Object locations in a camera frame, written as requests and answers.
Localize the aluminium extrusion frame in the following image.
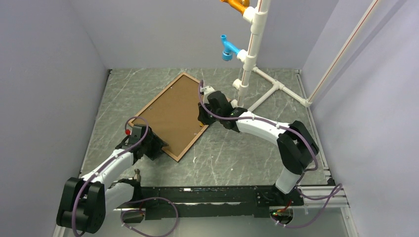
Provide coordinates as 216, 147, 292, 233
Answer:
52, 186, 359, 237

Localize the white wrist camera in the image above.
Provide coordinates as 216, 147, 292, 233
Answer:
125, 126, 132, 135
200, 85, 215, 95

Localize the blue pipe fitting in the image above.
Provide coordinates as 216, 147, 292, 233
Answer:
220, 35, 240, 61

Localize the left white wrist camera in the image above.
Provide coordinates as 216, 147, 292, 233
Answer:
125, 126, 132, 135

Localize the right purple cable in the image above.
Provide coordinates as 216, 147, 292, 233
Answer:
198, 79, 344, 229

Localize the orange pipe fitting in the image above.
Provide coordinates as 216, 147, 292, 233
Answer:
220, 0, 250, 15

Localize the white PVC pipe stand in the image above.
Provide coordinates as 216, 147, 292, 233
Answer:
230, 0, 313, 112

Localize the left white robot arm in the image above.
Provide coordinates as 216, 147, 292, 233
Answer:
56, 124, 168, 236

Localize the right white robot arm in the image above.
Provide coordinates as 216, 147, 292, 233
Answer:
198, 86, 319, 205

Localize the purple cable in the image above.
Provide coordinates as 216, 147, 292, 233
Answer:
198, 79, 344, 229
71, 116, 179, 237

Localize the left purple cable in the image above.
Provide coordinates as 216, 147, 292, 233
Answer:
71, 116, 179, 237

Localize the blue picture frame with photo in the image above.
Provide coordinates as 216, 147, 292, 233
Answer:
135, 73, 208, 162

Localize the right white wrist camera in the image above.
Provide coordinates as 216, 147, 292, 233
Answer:
200, 85, 215, 95

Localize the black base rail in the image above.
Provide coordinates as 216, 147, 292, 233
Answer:
119, 185, 304, 220

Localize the white diagonal PVC pole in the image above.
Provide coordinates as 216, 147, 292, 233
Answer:
305, 0, 379, 107

